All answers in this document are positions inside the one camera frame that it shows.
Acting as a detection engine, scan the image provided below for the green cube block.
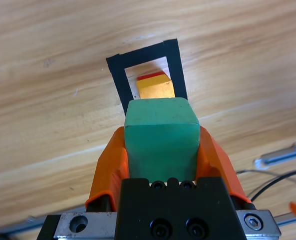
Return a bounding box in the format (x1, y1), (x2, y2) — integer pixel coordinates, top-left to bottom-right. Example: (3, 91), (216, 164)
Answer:
(124, 97), (201, 185)

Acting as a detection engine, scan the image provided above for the yellow cube block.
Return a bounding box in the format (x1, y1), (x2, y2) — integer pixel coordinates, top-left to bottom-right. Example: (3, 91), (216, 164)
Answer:
(135, 74), (176, 100)

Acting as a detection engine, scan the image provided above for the black tape square outline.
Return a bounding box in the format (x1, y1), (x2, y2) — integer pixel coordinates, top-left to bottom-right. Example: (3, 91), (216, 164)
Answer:
(105, 38), (188, 116)

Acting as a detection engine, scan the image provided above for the thin black cable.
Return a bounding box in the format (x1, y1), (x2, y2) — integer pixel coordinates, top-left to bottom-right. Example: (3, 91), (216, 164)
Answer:
(235, 168), (296, 202)

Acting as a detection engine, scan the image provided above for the gray aluminium rail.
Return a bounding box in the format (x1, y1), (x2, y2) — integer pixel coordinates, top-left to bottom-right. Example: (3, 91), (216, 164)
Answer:
(254, 141), (296, 168)
(0, 205), (88, 237)

